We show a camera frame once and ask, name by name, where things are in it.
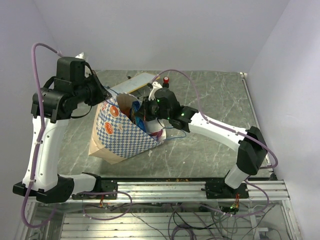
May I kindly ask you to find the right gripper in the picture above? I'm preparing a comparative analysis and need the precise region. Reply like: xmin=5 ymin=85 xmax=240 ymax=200
xmin=134 ymin=95 xmax=171 ymax=122

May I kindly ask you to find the checkered paper bag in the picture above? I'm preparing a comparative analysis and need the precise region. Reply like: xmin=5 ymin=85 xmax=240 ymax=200
xmin=88 ymin=92 xmax=167 ymax=165

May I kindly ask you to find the blue snack packet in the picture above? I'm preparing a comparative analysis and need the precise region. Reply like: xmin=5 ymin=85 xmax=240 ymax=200
xmin=129 ymin=100 xmax=146 ymax=132

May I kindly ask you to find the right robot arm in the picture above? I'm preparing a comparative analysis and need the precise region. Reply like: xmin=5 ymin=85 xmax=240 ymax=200
xmin=136 ymin=87 xmax=267 ymax=199

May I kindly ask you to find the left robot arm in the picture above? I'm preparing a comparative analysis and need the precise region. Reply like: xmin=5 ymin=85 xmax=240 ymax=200
xmin=12 ymin=56 xmax=112 ymax=204

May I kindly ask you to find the red black stamp knob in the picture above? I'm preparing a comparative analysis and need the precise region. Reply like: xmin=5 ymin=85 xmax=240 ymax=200
xmin=162 ymin=76 xmax=170 ymax=88

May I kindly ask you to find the yellow framed whiteboard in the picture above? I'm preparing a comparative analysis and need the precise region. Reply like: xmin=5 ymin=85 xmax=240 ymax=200
xmin=110 ymin=72 xmax=155 ymax=93

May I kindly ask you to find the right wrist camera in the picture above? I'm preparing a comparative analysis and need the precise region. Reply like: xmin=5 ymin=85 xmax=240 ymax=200
xmin=148 ymin=81 xmax=162 ymax=101

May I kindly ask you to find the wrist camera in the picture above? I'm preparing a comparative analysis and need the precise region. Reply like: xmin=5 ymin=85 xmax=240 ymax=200
xmin=148 ymin=81 xmax=162 ymax=101
xmin=75 ymin=52 xmax=88 ymax=61

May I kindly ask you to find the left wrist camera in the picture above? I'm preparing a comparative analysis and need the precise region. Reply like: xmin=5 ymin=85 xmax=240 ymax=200
xmin=75 ymin=52 xmax=88 ymax=61

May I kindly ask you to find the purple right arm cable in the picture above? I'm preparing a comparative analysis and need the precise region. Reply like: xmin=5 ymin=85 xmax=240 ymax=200
xmin=152 ymin=69 xmax=279 ymax=217

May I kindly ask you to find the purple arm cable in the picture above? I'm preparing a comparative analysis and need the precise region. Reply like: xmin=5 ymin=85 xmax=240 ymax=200
xmin=20 ymin=42 xmax=135 ymax=229
xmin=152 ymin=69 xmax=279 ymax=217

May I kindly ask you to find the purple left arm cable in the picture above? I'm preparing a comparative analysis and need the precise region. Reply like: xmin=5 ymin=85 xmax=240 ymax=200
xmin=20 ymin=42 xmax=135 ymax=229

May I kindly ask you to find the aluminium mounting rail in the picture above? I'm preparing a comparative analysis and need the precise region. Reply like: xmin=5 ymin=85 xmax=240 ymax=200
xmin=72 ymin=179 xmax=291 ymax=203

